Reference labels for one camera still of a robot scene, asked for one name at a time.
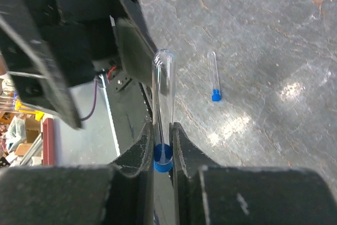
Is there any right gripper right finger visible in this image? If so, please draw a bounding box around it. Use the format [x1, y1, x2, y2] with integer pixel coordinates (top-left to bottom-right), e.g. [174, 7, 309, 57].
[171, 123, 336, 224]

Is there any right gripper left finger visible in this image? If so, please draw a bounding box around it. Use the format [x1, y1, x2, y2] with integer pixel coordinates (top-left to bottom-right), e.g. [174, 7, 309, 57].
[1, 123, 154, 224]

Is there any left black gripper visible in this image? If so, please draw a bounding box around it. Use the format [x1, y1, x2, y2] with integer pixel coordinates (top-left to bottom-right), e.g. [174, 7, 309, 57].
[1, 0, 158, 129]

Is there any blue cap tube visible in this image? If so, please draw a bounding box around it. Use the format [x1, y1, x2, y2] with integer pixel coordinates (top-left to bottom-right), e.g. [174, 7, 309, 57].
[152, 49, 176, 173]
[207, 51, 221, 102]

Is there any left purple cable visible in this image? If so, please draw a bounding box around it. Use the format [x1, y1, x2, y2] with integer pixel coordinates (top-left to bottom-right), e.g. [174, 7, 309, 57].
[80, 77, 100, 122]

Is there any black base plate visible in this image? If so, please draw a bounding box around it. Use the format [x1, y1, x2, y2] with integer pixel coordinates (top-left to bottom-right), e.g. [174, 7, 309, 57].
[106, 67, 152, 155]

